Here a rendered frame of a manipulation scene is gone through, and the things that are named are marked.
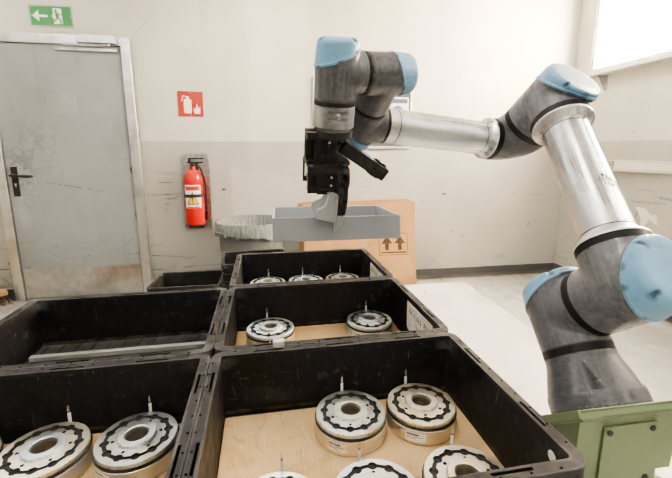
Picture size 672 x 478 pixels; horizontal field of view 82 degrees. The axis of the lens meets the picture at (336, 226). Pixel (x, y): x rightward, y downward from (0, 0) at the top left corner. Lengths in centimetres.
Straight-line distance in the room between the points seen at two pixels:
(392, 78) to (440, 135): 21
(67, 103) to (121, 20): 78
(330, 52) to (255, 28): 297
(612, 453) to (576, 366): 13
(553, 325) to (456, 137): 42
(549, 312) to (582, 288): 8
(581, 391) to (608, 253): 22
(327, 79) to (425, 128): 27
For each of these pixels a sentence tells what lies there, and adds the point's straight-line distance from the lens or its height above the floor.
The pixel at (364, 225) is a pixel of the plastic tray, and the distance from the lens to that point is 82.
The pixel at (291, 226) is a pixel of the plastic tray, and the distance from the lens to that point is 80.
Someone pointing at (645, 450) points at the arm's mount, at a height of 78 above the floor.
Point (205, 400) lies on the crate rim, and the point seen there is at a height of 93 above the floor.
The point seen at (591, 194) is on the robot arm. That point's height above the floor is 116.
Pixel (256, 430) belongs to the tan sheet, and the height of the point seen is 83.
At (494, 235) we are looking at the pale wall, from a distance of 420.
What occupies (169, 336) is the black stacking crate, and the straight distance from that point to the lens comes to 98.
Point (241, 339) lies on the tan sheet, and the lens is 91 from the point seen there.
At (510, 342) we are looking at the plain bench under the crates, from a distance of 126.
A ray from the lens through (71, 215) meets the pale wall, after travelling 389.
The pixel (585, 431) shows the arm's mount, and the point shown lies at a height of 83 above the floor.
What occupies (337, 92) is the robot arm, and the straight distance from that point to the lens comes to 69.
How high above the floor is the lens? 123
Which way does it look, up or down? 11 degrees down
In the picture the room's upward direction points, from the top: straight up
